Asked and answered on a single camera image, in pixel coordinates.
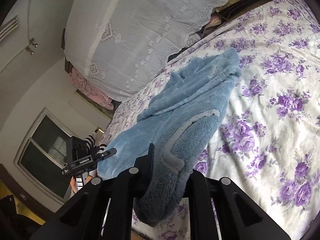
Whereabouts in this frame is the blue fleece garment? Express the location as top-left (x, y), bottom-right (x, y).
top-left (97, 48), bottom-right (241, 226)

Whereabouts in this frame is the pink floral bedding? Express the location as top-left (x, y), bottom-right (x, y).
top-left (70, 67), bottom-right (115, 111)

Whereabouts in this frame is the purple floral bed sheet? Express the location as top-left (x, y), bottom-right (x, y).
top-left (101, 0), bottom-right (319, 239)

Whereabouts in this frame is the white cabinet door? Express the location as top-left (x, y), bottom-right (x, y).
top-left (1, 0), bottom-right (74, 75)

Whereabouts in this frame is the white lace cover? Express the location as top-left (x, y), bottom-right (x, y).
top-left (64, 0), bottom-right (228, 101)

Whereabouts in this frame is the window with frame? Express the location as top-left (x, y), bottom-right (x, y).
top-left (14, 108), bottom-right (74, 203)

